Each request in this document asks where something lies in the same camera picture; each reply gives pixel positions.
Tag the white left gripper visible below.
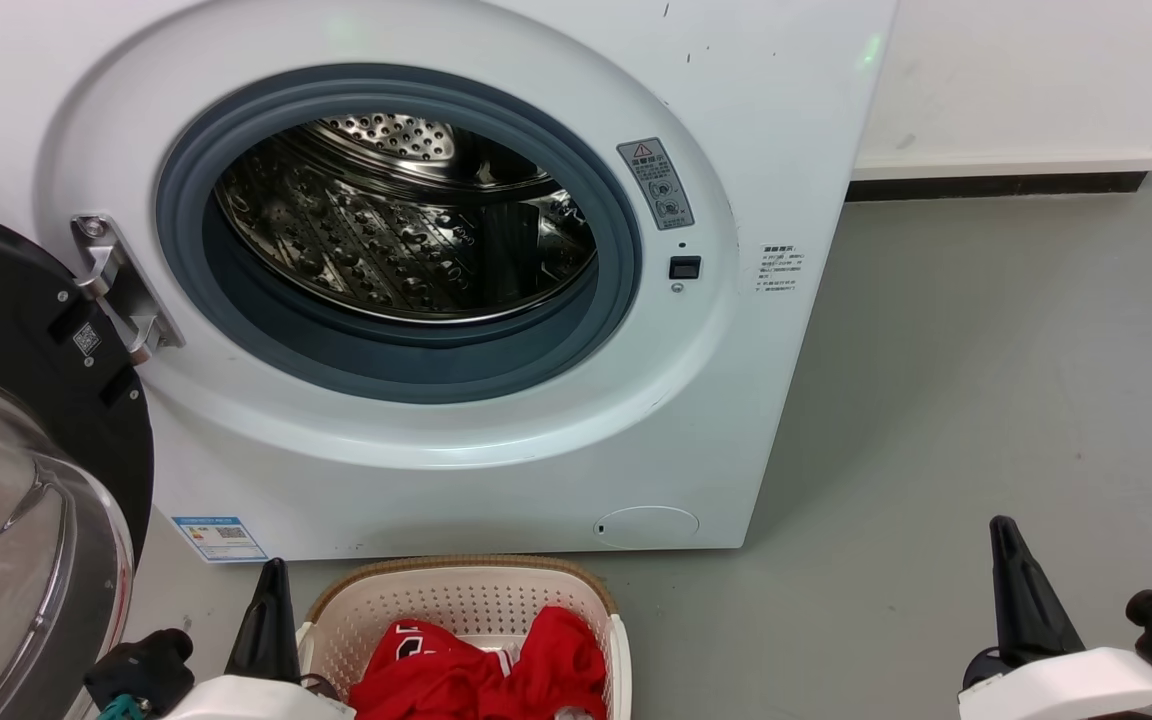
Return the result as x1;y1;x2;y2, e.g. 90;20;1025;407
160;557;358;720

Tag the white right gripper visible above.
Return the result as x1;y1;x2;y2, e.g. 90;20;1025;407
957;515;1152;720

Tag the red garment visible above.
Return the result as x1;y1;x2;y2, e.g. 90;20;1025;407
347;605;610;720

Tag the cream perforated laundry basket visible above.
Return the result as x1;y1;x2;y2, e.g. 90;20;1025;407
295;555;633;720

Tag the silver metal door hinge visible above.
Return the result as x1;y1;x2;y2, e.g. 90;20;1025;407
70;212;186;367

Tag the stainless steel washing machine drum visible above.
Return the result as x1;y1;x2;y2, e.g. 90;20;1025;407
213;112;600;326

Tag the washing machine door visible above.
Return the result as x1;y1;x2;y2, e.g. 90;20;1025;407
0;201;156;720

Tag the blue energy label sticker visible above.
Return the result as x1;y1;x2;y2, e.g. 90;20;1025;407
172;514;270;565

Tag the white front-load washing machine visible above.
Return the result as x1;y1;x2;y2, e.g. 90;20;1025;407
0;0;900;564

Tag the round white filter cover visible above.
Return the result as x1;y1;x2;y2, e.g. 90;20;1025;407
593;504;701;551

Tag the black baseboard strip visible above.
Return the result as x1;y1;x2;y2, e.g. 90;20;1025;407
844;171;1150;204

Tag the grey warning sticker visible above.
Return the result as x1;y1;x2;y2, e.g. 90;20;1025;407
616;136;696;232

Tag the white wall plinth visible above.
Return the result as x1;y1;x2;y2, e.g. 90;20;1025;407
850;147;1152;183

